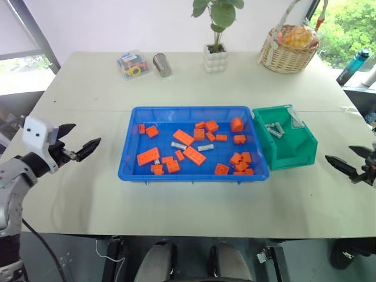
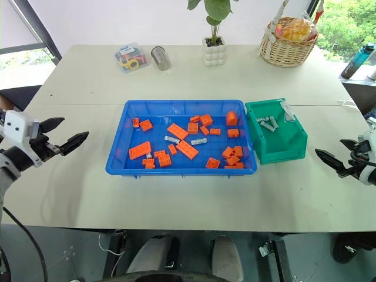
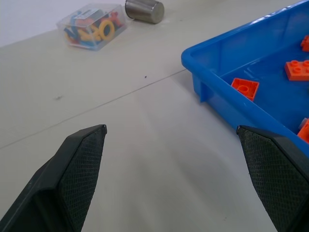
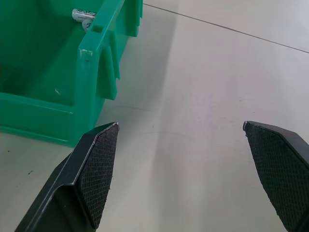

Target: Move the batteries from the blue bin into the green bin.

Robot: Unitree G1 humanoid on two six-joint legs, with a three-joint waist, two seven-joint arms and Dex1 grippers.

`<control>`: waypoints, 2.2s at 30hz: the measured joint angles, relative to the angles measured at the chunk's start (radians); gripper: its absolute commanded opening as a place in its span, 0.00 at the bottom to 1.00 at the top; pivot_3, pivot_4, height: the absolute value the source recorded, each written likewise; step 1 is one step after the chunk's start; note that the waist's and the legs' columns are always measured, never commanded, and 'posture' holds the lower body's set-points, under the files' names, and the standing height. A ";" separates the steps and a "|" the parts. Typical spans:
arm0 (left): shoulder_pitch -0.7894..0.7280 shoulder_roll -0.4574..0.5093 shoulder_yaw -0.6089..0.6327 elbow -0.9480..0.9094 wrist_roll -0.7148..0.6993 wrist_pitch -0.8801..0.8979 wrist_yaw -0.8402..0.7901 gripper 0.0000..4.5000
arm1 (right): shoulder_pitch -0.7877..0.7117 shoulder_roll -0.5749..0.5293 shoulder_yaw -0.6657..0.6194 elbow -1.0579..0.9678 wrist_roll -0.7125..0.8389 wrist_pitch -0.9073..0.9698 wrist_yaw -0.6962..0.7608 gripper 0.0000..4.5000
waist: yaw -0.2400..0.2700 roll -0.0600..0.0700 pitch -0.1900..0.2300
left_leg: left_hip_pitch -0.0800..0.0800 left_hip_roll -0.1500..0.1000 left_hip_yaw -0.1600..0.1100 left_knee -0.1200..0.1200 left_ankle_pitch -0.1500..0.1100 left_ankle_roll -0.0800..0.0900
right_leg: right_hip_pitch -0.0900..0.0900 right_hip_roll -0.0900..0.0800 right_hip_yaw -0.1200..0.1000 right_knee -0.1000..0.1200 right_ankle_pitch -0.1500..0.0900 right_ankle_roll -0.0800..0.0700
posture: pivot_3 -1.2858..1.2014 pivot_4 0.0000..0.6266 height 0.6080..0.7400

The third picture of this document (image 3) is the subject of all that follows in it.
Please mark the steel cylinder cup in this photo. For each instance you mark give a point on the steel cylinder cup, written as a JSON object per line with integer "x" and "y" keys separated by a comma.
{"x": 144, "y": 10}

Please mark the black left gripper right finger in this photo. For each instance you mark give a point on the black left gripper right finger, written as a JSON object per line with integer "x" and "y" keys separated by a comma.
{"x": 272, "y": 174}

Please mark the blue plastic bin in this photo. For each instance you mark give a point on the blue plastic bin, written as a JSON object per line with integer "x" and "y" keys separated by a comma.
{"x": 243, "y": 72}

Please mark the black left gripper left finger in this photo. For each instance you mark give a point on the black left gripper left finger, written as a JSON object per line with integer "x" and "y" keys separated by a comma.
{"x": 72, "y": 178}

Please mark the clear box of colourful letters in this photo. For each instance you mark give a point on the clear box of colourful letters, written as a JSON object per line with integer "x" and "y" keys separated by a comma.
{"x": 93, "y": 27}

